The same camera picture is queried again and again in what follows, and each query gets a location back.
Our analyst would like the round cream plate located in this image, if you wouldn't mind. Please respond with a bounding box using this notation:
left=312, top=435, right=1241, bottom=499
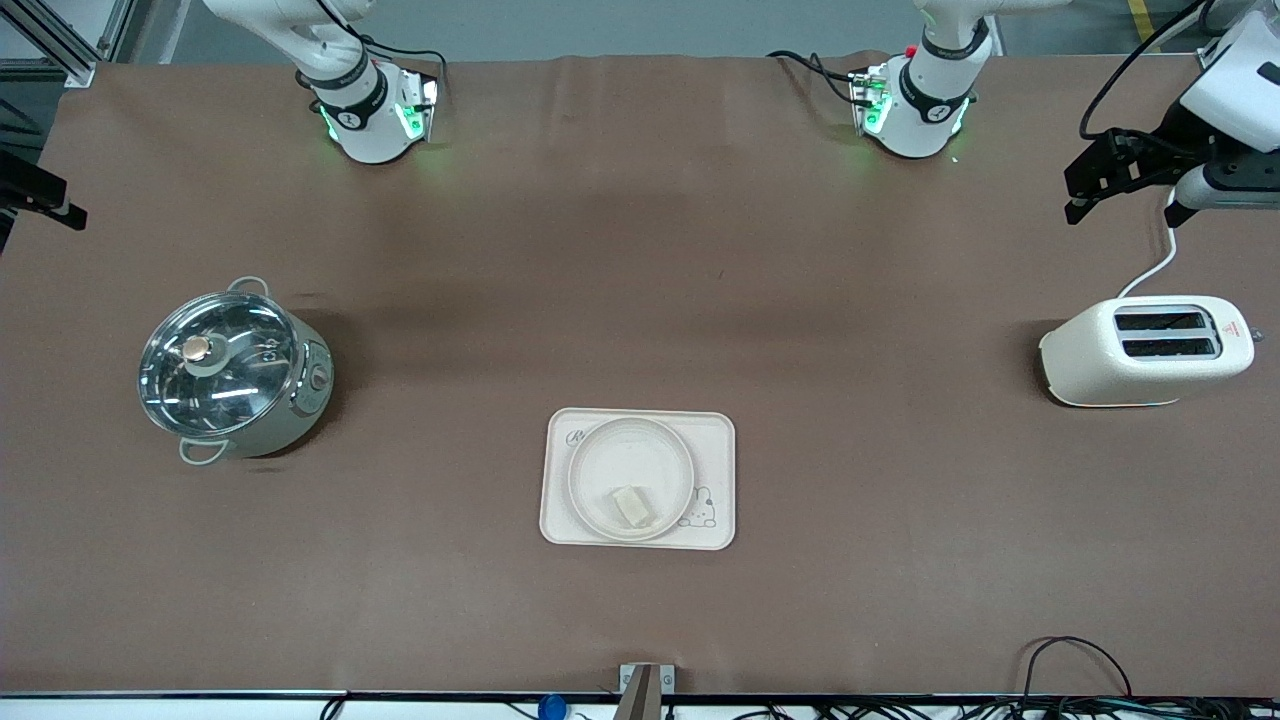
left=567, top=417, right=696, bottom=543

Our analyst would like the small pale bun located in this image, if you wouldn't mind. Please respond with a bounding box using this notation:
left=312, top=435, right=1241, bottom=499
left=610, top=486, right=657, bottom=528

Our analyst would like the cream rabbit print tray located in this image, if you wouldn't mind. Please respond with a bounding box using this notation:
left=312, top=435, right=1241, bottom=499
left=540, top=407, right=737, bottom=551

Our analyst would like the cream two-slot toaster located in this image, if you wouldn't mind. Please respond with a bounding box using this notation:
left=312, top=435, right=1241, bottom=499
left=1039, top=295, right=1263, bottom=408

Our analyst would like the glass pot lid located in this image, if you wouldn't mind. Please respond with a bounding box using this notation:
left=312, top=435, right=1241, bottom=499
left=138, top=291, right=302, bottom=439

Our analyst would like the steel pot with glass lid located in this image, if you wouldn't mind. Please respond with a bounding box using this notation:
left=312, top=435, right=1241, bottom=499
left=140, top=277, right=336, bottom=466

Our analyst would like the brown table cover mat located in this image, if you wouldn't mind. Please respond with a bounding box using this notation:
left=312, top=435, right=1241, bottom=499
left=0, top=52, right=1280, bottom=699

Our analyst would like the white toaster power cable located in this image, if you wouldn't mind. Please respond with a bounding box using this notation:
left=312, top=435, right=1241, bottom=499
left=1117, top=186, right=1183, bottom=300

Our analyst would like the black left arm base cable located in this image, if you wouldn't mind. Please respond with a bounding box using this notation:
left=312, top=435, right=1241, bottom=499
left=767, top=49, right=863, bottom=107

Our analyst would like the black arm base cable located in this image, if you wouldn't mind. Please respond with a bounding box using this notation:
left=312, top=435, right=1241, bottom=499
left=318, top=0, right=449, bottom=93
left=767, top=49, right=863, bottom=107

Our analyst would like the black right arm base cable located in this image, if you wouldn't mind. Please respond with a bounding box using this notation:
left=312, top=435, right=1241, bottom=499
left=318, top=0, right=449, bottom=93

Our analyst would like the black looped cable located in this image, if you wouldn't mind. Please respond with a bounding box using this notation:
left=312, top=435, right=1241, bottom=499
left=1020, top=635, right=1134, bottom=703

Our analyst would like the black cable bundle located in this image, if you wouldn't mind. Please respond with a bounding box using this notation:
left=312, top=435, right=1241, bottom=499
left=690, top=698, right=1280, bottom=720

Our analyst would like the grey metal camera bracket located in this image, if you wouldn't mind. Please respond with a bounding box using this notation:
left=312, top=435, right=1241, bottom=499
left=619, top=663, right=676, bottom=720

